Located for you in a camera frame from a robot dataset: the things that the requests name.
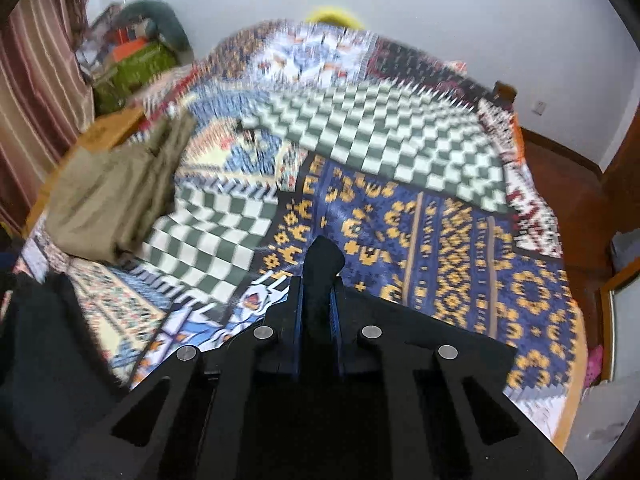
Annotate brown wooden door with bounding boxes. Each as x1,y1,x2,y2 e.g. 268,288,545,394
599,110,640,241

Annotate patchwork printed blanket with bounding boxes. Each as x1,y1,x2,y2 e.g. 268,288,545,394
15,20,588,453

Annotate wood-framed mirror panel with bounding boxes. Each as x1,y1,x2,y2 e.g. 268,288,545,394
565,259,640,480

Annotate olive pants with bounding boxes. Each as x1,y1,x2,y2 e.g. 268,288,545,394
45,107,198,263

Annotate orange box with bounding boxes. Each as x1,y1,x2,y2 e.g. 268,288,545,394
112,37,152,64

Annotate green patterned bag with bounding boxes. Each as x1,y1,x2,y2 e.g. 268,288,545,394
92,40,179,116

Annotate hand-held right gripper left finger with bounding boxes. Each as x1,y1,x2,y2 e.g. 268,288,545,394
50,276,304,480

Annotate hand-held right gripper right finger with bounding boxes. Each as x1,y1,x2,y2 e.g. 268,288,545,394
327,279,579,480

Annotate black pants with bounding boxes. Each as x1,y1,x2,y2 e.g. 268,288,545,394
0,235,346,480

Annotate striped brown curtain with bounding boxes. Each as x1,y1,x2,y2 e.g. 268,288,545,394
0,0,97,236

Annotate yellow round object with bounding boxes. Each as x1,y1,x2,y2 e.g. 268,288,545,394
306,6,364,29

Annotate wooden bed post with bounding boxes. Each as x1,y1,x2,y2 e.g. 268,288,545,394
492,81,519,112

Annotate grey-green plush toy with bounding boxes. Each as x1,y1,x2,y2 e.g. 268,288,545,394
121,0,194,61

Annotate pink slipper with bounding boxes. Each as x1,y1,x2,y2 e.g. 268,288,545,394
585,345,607,387

